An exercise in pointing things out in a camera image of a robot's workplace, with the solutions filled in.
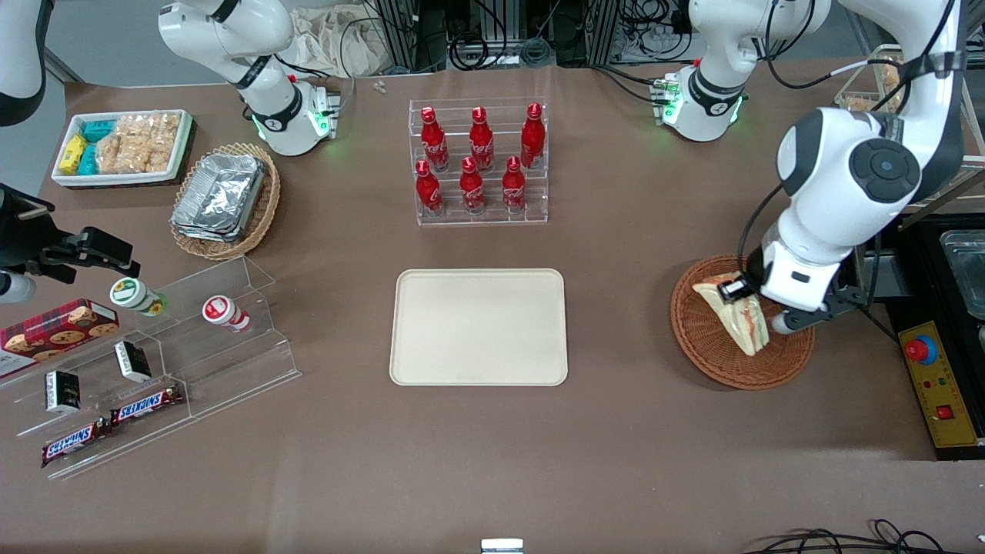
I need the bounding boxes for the beige crumpled cloth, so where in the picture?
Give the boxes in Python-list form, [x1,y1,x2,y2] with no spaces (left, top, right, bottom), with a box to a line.
[289,6,395,78]

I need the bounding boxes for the light oval wicker basket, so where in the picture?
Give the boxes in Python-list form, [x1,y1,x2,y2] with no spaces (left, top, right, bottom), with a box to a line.
[169,142,281,261]

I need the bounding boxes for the black arm base cables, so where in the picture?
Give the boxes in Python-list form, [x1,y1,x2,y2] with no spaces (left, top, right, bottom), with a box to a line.
[591,65,664,105]

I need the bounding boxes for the small black white box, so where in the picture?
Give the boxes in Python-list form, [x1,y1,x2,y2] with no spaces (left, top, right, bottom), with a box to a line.
[114,341,152,383]
[45,370,82,415]

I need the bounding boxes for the black machine housing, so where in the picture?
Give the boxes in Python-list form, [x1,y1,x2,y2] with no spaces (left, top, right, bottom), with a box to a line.
[862,213,985,462]

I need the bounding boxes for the stacked aluminium foil containers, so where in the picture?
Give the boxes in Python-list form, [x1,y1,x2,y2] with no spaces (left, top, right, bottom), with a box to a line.
[171,153,267,244]

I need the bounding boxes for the yellow snack box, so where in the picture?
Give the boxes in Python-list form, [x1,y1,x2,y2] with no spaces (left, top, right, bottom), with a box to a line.
[60,135,89,175]

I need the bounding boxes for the red cola bottle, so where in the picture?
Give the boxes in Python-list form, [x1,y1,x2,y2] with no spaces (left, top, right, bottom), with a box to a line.
[416,160,445,217]
[520,102,546,169]
[420,106,450,172]
[459,157,487,215]
[469,107,495,172]
[502,156,527,214]

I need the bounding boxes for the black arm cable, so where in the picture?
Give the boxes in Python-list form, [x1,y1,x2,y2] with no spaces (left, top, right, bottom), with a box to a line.
[737,0,957,272]

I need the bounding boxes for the clear acrylic step shelf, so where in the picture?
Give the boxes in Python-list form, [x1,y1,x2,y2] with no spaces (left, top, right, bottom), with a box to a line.
[0,255,302,482]

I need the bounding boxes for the black equipment rack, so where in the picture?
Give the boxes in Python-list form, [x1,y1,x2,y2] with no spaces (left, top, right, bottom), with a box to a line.
[371,0,693,72]

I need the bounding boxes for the black floor cables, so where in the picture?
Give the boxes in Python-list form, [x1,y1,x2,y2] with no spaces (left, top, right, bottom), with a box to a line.
[743,519,985,554]

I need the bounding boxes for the grey metal bar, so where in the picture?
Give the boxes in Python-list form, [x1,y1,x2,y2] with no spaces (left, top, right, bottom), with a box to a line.
[897,165,985,231]

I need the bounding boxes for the red tartan cookie box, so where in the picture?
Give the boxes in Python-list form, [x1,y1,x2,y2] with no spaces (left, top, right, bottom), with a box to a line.
[0,299,120,378]

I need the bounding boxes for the black power cable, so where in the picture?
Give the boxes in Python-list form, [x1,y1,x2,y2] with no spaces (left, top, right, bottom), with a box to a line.
[860,231,901,343]

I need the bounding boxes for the green lid yogurt bottle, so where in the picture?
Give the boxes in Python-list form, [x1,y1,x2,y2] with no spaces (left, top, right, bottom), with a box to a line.
[109,277,169,318]

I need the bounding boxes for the grey metal box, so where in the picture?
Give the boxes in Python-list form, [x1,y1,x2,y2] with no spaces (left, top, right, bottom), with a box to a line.
[853,246,898,305]

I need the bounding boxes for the white wire rack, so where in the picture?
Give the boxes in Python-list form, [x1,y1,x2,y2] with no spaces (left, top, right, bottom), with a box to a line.
[835,45,985,207]

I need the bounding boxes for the clear glass container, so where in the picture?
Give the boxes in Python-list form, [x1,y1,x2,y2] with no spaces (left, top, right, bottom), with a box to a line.
[940,231,985,321]

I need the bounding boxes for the white rectangular snack bin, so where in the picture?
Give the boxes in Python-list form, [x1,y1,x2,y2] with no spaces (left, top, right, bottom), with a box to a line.
[52,109,193,188]

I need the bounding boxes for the clear acrylic bottle rack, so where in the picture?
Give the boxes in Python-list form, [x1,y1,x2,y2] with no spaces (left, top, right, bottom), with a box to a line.
[408,98,549,227]

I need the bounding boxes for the clear bag rice crackers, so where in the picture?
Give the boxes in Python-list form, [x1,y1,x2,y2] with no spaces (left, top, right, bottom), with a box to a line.
[95,115,151,175]
[142,113,182,172]

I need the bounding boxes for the triangular sandwich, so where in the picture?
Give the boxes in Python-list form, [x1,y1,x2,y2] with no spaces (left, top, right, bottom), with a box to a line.
[692,281,771,358]

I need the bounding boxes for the Snickers chocolate bar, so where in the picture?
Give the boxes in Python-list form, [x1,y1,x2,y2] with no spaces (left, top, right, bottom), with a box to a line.
[110,384,184,427]
[42,419,112,469]

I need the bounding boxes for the brown round wicker basket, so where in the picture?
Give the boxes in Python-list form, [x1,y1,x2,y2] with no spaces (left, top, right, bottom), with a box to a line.
[670,255,815,391]

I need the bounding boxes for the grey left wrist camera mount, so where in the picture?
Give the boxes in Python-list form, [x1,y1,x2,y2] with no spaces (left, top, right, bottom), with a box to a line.
[772,286,867,335]

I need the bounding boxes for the yellow emergency stop box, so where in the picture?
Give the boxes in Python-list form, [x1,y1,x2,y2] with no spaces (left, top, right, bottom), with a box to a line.
[898,321,982,449]

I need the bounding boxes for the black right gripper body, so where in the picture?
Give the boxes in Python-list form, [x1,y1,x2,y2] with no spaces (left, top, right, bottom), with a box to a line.
[0,183,56,272]

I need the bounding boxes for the beige plastic tray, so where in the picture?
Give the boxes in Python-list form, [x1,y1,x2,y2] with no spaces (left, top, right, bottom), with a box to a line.
[389,269,569,386]

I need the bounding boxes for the red lid yogurt bottle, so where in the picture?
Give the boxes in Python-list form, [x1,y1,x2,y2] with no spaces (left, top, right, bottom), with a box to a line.
[202,295,252,333]

